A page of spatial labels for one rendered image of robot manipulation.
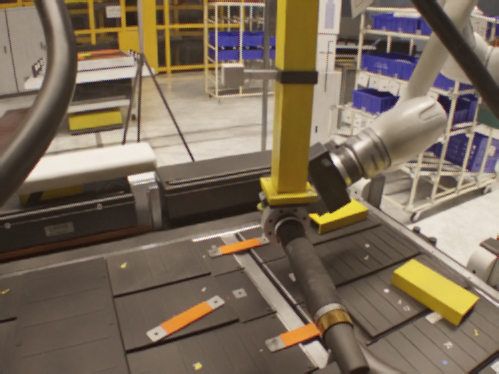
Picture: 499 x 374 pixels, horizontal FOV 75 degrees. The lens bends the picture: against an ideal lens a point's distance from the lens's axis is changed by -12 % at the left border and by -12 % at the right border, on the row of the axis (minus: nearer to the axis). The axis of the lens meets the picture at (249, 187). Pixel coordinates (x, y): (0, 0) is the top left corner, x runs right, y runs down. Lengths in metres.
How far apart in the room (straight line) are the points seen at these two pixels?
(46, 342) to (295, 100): 0.57
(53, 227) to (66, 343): 0.33
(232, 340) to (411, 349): 0.30
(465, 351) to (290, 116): 0.49
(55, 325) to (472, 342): 0.74
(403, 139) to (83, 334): 0.66
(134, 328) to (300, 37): 0.54
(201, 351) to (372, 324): 0.30
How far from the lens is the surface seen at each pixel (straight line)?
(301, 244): 0.57
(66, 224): 0.91
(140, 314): 0.70
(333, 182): 0.70
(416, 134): 0.72
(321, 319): 0.47
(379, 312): 0.72
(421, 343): 0.69
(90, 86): 5.15
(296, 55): 0.55
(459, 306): 0.74
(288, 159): 0.58
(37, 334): 0.71
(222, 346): 0.63
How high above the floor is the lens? 1.49
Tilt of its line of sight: 26 degrees down
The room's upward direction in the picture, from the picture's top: 1 degrees clockwise
